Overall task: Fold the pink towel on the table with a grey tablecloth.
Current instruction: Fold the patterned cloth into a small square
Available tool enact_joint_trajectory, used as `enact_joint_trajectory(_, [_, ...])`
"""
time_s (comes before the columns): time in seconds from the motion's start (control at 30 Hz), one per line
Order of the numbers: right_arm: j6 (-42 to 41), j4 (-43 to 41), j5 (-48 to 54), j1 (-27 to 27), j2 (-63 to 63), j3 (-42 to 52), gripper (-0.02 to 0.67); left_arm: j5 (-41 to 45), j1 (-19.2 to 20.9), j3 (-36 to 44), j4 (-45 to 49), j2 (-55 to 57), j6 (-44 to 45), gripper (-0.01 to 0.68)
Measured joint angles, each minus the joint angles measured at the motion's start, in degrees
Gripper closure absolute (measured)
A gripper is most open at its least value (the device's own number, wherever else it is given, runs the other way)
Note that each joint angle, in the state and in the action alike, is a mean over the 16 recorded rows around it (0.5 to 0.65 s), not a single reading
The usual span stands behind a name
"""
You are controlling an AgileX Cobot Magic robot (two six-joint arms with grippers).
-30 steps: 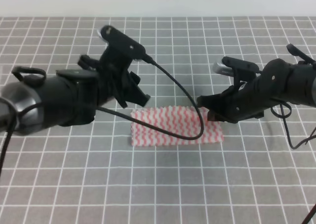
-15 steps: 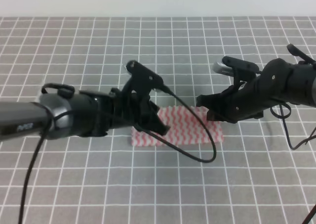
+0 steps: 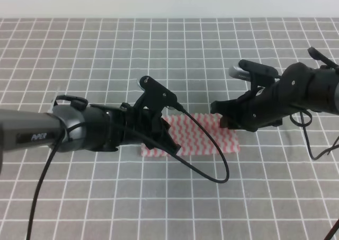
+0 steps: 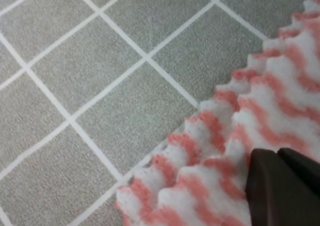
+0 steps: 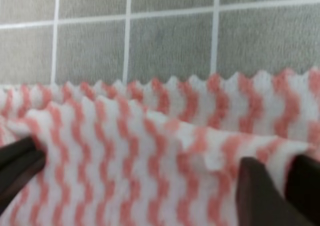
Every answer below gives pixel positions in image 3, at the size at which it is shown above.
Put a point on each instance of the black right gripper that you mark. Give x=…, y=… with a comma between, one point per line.
x=248, y=112

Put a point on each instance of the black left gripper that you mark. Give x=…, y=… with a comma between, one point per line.
x=137, y=124

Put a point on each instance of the pink white wavy striped towel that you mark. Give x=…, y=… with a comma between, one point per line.
x=193, y=140

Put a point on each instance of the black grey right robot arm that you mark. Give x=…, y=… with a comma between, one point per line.
x=303, y=88

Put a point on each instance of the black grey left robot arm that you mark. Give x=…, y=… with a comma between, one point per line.
x=79, y=125

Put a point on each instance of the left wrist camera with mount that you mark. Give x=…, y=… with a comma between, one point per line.
x=155, y=96

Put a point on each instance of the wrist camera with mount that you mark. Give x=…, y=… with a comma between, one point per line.
x=258, y=75
x=155, y=96

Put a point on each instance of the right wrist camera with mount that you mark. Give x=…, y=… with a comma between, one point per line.
x=258, y=75

